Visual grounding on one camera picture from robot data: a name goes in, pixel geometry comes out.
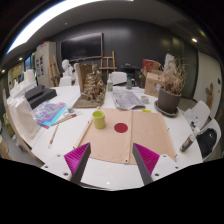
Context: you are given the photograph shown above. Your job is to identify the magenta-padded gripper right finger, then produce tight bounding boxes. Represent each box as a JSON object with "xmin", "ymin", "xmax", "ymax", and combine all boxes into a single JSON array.
[{"xmin": 132, "ymin": 142, "xmax": 183, "ymax": 186}]

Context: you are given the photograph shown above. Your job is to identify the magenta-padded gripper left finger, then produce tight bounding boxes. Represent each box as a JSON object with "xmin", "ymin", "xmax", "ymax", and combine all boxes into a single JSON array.
[{"xmin": 40, "ymin": 142, "xmax": 92, "ymax": 185}]

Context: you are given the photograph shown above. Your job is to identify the beige canvas mat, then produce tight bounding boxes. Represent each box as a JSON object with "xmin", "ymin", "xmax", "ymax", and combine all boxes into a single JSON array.
[{"xmin": 74, "ymin": 107, "xmax": 177, "ymax": 165}]

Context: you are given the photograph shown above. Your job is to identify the red white thin stick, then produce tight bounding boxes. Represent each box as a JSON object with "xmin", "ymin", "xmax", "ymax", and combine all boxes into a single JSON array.
[{"xmin": 47, "ymin": 123, "xmax": 60, "ymax": 149}]

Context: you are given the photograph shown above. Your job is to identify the flat round red coaster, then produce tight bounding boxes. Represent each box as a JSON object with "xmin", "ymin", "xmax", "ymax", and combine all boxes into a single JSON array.
[{"xmin": 113, "ymin": 122, "xmax": 129, "ymax": 134}]

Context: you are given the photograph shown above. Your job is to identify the lime green mug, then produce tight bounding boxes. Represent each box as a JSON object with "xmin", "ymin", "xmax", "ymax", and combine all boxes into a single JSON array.
[{"xmin": 92, "ymin": 110, "xmax": 107, "ymax": 130}]

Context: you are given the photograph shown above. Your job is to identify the grey plant saucer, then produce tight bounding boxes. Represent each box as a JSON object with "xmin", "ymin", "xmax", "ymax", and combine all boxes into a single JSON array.
[{"xmin": 154, "ymin": 99, "xmax": 180, "ymax": 118}]

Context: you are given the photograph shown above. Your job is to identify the colourful printed sheet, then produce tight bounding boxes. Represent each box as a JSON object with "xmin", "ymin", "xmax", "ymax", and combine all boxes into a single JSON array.
[{"xmin": 32, "ymin": 100, "xmax": 68, "ymax": 130}]

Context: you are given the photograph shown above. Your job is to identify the black backpack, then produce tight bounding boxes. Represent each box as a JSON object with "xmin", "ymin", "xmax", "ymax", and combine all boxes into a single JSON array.
[{"xmin": 196, "ymin": 128, "xmax": 218, "ymax": 159}]

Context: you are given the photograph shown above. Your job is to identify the open grey newspaper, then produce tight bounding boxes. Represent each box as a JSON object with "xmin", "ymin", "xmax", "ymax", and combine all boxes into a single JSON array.
[{"xmin": 110, "ymin": 89, "xmax": 146, "ymax": 111}]

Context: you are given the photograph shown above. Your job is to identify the dried plant in dark pot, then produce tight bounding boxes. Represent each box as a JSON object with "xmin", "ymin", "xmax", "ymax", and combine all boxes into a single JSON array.
[{"xmin": 157, "ymin": 58, "xmax": 188, "ymax": 115}]

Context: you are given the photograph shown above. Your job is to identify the black flat box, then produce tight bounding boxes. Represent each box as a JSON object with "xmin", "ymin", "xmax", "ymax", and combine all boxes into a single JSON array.
[
  {"xmin": 24, "ymin": 84, "xmax": 45, "ymax": 101},
  {"xmin": 29, "ymin": 88, "xmax": 58, "ymax": 110}
]

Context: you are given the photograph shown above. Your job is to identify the white foam boards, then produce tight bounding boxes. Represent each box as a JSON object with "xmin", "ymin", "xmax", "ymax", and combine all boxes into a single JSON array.
[{"xmin": 5, "ymin": 94, "xmax": 43, "ymax": 141}]

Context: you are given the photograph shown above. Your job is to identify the white plastic chair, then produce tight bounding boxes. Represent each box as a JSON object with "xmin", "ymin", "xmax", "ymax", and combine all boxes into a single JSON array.
[
  {"xmin": 194, "ymin": 118, "xmax": 223, "ymax": 163},
  {"xmin": 182, "ymin": 99, "xmax": 212, "ymax": 131},
  {"xmin": 58, "ymin": 75, "xmax": 74, "ymax": 88},
  {"xmin": 109, "ymin": 71, "xmax": 128, "ymax": 86}
]

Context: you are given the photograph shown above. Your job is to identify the brown cardboard box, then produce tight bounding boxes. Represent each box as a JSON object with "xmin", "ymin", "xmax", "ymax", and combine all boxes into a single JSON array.
[{"xmin": 143, "ymin": 71, "xmax": 167, "ymax": 98}]

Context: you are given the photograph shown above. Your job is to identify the golden sculpture on brown board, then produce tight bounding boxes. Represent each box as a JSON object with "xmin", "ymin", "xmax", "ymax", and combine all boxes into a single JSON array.
[{"xmin": 73, "ymin": 63, "xmax": 108, "ymax": 109}]

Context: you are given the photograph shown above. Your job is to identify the grey kettle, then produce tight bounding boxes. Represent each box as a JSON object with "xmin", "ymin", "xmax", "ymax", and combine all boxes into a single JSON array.
[{"xmin": 125, "ymin": 75, "xmax": 134, "ymax": 91}]

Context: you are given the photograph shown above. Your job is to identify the white green spray bottle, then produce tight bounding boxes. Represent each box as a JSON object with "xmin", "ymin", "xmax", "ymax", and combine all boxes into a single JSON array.
[{"xmin": 106, "ymin": 73, "xmax": 114, "ymax": 93}]

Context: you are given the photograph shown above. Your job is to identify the wooden figure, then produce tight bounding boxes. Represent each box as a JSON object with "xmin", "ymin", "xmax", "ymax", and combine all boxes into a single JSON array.
[{"xmin": 205, "ymin": 82, "xmax": 214, "ymax": 109}]

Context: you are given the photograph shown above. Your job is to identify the black side table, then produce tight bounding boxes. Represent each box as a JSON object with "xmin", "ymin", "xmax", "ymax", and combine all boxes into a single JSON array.
[{"xmin": 120, "ymin": 64, "xmax": 142, "ymax": 84}]

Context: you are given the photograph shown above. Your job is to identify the wooden easel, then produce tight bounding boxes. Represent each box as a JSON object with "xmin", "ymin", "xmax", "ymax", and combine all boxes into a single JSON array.
[
  {"xmin": 48, "ymin": 54, "xmax": 62, "ymax": 88},
  {"xmin": 99, "ymin": 50, "xmax": 118, "ymax": 79}
]

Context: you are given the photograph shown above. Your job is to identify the white plaster bust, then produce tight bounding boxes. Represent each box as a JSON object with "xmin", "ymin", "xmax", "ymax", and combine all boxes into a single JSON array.
[{"xmin": 61, "ymin": 58, "xmax": 75, "ymax": 78}]

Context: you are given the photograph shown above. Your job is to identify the red box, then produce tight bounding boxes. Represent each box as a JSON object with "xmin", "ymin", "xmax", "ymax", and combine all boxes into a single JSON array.
[{"xmin": 141, "ymin": 58, "xmax": 161, "ymax": 73}]

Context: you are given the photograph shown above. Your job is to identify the white plaster statue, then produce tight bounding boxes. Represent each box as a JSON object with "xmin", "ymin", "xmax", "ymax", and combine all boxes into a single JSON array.
[{"xmin": 163, "ymin": 52, "xmax": 176, "ymax": 75}]

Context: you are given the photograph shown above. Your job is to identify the long ceiling light strip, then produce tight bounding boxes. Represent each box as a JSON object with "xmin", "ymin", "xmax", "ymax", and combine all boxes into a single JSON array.
[{"xmin": 6, "ymin": 0, "xmax": 134, "ymax": 54}]

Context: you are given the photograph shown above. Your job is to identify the wooden stick with ring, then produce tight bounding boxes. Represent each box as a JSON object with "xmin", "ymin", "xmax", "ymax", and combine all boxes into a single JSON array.
[{"xmin": 51, "ymin": 111, "xmax": 83, "ymax": 127}]

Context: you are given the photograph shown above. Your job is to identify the black wall screen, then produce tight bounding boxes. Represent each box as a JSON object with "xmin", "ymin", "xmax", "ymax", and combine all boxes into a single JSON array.
[{"xmin": 59, "ymin": 32, "xmax": 104, "ymax": 63}]

